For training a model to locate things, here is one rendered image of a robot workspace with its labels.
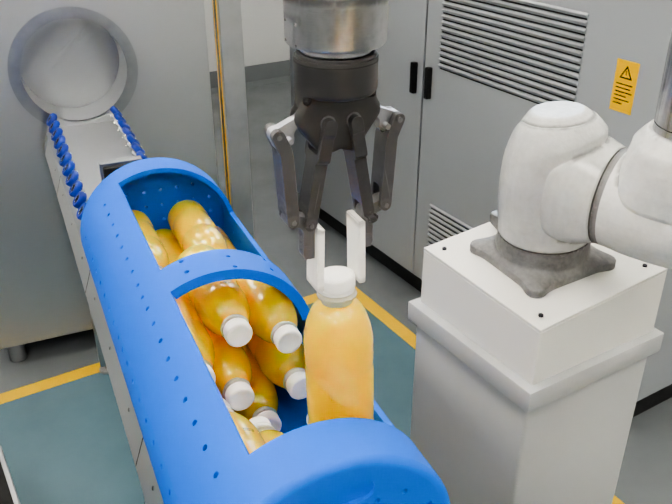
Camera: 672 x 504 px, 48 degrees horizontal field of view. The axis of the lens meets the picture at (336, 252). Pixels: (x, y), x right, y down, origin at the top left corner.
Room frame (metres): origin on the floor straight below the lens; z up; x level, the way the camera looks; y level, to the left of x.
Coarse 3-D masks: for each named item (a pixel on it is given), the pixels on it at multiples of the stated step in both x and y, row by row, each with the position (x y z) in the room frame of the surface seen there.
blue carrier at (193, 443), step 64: (128, 192) 1.31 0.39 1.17; (192, 192) 1.36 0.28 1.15; (128, 256) 1.02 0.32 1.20; (192, 256) 0.95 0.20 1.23; (256, 256) 0.99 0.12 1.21; (128, 320) 0.89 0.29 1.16; (128, 384) 0.83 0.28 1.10; (192, 384) 0.70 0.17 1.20; (192, 448) 0.62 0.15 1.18; (320, 448) 0.56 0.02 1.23; (384, 448) 0.58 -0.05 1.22
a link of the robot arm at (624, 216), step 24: (648, 144) 0.99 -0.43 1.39; (624, 168) 1.01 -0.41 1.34; (648, 168) 0.97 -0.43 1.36; (600, 192) 1.02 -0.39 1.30; (624, 192) 0.99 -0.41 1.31; (648, 192) 0.96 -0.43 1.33; (600, 216) 1.01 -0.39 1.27; (624, 216) 0.99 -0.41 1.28; (648, 216) 0.96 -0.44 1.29; (600, 240) 1.02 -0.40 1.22; (624, 240) 0.98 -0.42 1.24; (648, 240) 0.96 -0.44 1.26
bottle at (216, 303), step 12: (192, 252) 1.05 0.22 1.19; (204, 288) 0.95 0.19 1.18; (216, 288) 0.94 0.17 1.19; (228, 288) 0.94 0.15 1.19; (240, 288) 0.96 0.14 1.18; (192, 300) 0.96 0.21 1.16; (204, 300) 0.92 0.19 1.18; (216, 300) 0.92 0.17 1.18; (228, 300) 0.91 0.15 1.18; (240, 300) 0.92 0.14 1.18; (204, 312) 0.91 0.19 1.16; (216, 312) 0.90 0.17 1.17; (228, 312) 0.90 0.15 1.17; (240, 312) 0.91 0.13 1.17; (204, 324) 0.91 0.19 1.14; (216, 324) 0.89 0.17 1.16
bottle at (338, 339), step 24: (312, 312) 0.66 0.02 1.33; (336, 312) 0.65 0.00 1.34; (360, 312) 0.66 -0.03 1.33; (312, 336) 0.65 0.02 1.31; (336, 336) 0.64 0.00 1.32; (360, 336) 0.64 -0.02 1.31; (312, 360) 0.64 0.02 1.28; (336, 360) 0.63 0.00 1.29; (360, 360) 0.64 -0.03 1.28; (312, 384) 0.64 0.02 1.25; (336, 384) 0.63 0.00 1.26; (360, 384) 0.64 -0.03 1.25; (312, 408) 0.64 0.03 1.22; (336, 408) 0.63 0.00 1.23; (360, 408) 0.63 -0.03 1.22
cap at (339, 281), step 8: (328, 272) 0.67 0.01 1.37; (336, 272) 0.67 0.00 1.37; (344, 272) 0.67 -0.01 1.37; (352, 272) 0.67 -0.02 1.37; (328, 280) 0.66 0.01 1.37; (336, 280) 0.66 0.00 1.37; (344, 280) 0.66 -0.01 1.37; (352, 280) 0.66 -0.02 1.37; (328, 288) 0.65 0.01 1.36; (336, 288) 0.65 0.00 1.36; (344, 288) 0.65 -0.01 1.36; (352, 288) 0.66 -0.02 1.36; (328, 296) 0.65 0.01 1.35; (336, 296) 0.65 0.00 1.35; (344, 296) 0.65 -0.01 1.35
